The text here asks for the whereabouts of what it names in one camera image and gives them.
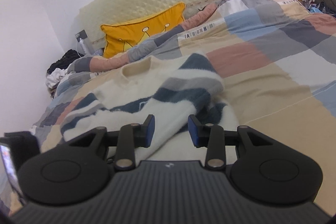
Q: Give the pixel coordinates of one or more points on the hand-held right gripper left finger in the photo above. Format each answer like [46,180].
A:
[149,132]

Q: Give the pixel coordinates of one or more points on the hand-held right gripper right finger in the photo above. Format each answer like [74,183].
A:
[192,132]

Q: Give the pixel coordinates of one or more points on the cream striped knit sweater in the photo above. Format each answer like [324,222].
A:
[147,87]

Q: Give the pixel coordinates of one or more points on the white clothes pile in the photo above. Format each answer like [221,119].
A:
[56,77]

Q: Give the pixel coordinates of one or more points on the black clothes pile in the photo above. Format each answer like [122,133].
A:
[64,60]

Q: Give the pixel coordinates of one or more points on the yellow crown print pillow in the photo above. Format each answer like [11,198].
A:
[136,32]

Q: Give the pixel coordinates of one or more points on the patchwork checked quilt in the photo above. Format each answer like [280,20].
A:
[262,56]

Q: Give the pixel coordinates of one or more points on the white bottle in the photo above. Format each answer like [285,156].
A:
[83,47]

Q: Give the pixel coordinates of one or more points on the blue cloth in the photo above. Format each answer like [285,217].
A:
[323,8]

